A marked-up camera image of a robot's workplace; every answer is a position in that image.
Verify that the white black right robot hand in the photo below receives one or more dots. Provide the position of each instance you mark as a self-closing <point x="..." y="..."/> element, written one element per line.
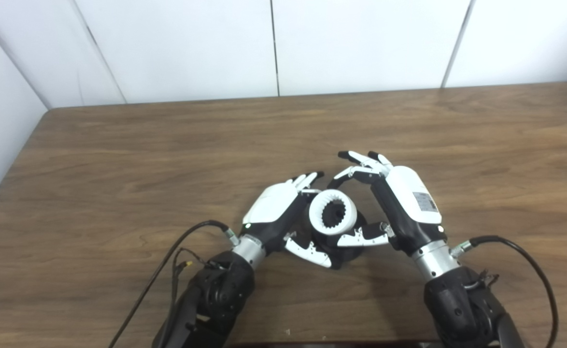
<point x="409" y="203"/>

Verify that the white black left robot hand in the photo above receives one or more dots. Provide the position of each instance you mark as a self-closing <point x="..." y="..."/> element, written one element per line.
<point x="274" y="208"/>

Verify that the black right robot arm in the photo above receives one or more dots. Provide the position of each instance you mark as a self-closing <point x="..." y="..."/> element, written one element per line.
<point x="462" y="304"/>

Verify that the dark robot body edge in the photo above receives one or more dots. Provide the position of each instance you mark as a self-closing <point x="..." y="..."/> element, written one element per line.
<point x="332" y="345"/>

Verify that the round black plastic part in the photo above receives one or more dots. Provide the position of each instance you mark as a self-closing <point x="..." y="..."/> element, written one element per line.
<point x="348" y="256"/>

